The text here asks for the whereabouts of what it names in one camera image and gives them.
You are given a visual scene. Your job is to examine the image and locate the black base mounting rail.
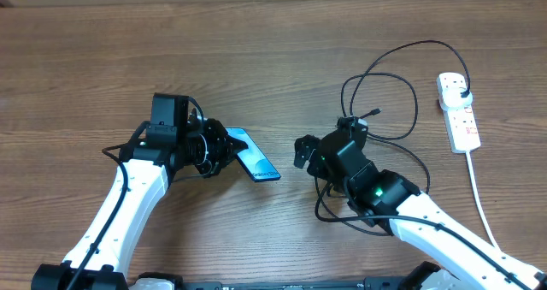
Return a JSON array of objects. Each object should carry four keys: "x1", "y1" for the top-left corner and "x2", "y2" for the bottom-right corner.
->
[{"x1": 129, "y1": 276, "x2": 407, "y2": 290}]

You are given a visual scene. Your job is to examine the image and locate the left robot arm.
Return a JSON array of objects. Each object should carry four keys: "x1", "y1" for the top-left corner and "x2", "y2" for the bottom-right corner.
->
[{"x1": 31, "y1": 93, "x2": 248, "y2": 289}]

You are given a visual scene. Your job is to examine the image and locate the black USB charging cable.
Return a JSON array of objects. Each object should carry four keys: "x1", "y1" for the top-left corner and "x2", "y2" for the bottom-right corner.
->
[{"x1": 314, "y1": 39, "x2": 472, "y2": 238}]

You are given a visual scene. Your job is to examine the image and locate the white charger plug adapter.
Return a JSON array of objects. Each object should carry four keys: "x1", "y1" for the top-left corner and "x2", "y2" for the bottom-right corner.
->
[{"x1": 439, "y1": 88, "x2": 473, "y2": 111}]

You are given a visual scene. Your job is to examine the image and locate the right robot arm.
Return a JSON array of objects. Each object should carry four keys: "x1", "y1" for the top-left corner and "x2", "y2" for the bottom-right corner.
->
[{"x1": 294, "y1": 127, "x2": 546, "y2": 289}]

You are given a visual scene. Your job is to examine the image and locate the white power extension strip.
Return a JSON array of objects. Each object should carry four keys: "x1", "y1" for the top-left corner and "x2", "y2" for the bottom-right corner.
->
[{"x1": 436, "y1": 72, "x2": 481, "y2": 153}]

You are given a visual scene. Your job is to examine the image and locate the blue Samsung Galaxy smartphone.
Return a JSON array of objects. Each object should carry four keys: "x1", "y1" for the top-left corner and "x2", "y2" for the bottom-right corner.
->
[{"x1": 226, "y1": 127, "x2": 281, "y2": 182}]

